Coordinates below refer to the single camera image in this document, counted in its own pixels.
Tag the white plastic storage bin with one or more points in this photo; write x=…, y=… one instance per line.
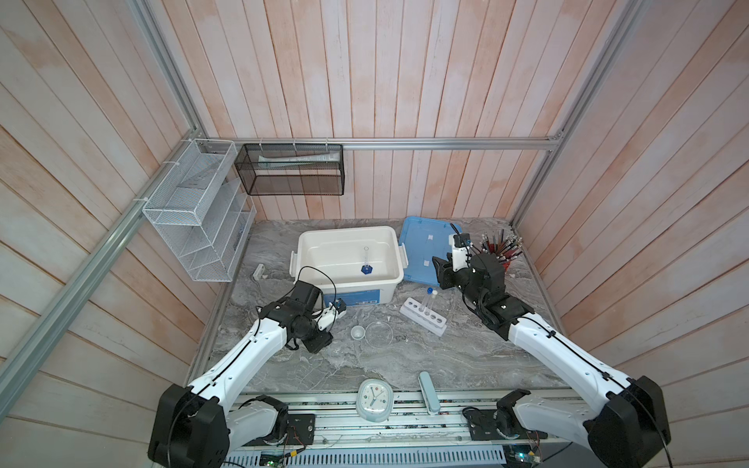
x=332, y=259

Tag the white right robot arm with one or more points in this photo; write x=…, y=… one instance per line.
x=622, y=420

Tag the small white cardboard box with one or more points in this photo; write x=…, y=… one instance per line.
x=259, y=272

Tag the blue plastic bin lid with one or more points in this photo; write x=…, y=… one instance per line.
x=423, y=239

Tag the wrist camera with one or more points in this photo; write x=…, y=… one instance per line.
x=327, y=317
x=461, y=251

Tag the bundle of pencils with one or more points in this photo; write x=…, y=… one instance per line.
x=505, y=248

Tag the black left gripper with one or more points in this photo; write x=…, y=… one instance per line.
x=321, y=340

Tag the round white clock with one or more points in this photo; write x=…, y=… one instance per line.
x=375, y=400

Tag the white wire mesh shelf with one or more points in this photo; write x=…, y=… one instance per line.
x=200, y=212

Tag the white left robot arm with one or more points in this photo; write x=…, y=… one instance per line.
x=198, y=425

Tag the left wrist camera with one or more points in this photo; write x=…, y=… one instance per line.
x=327, y=317

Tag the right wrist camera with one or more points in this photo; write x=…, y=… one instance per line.
x=461, y=251

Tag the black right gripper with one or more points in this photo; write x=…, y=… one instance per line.
x=445, y=271

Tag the blue-based graduated cylinder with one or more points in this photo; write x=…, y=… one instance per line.
x=366, y=268

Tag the small white cup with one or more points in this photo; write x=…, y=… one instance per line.
x=358, y=332

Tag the black wire mesh basket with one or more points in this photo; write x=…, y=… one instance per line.
x=291, y=169

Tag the light blue stapler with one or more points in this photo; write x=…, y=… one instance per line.
x=429, y=394

